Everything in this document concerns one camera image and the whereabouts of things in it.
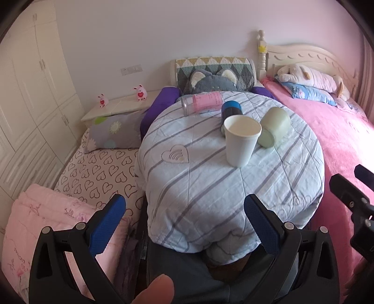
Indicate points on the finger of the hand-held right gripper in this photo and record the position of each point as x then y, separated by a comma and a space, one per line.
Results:
346, 190
365, 172

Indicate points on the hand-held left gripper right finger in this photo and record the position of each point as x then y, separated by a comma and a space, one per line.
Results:
263, 226

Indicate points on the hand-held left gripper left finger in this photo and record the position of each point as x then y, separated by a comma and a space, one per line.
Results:
106, 226

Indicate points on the pale green cup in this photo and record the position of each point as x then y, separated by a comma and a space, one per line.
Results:
276, 125

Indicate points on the white paper cup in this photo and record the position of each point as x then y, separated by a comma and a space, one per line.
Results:
241, 146

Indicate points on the blue and black cup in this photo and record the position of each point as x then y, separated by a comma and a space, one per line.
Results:
230, 109

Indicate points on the clear cup with pink sleeve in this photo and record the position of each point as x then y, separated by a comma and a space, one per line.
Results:
204, 102

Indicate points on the person's left hand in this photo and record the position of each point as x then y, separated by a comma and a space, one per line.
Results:
156, 290

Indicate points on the pink bed blanket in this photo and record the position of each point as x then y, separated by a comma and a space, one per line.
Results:
336, 146

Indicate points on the heart print bed sheet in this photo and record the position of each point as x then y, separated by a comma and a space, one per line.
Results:
96, 172

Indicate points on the folded pink quilt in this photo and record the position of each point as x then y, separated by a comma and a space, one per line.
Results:
43, 213

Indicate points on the white printed pillow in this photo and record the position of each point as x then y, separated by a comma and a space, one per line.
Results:
349, 105

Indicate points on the light blue striped quilt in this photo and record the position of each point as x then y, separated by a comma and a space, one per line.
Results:
190, 187

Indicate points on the dark grey cloth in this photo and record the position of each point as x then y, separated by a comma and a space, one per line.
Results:
187, 277

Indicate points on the grey floral pillow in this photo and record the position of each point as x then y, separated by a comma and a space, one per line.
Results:
117, 131

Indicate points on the blue printed pillow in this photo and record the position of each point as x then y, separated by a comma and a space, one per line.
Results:
306, 92

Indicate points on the white plush dog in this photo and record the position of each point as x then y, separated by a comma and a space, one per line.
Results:
309, 77

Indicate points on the cream nightstand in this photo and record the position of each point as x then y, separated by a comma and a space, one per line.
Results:
122, 105

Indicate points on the pink bunny figurine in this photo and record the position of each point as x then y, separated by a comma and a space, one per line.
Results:
140, 93
102, 100

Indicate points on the purple cushion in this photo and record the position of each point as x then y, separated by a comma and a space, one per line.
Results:
157, 105

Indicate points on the cream wooden headboard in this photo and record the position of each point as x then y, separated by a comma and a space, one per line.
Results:
304, 54

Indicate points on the white wardrobe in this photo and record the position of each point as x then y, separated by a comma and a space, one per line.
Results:
32, 102

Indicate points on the grey cat plush pillow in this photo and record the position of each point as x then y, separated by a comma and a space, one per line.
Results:
209, 81

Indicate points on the yellow star sticker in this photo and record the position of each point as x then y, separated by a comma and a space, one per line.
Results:
262, 48

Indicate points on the patchwork quilted headboard cover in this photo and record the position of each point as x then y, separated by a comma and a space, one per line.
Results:
216, 62

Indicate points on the white wall switch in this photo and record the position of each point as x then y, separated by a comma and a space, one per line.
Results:
131, 70

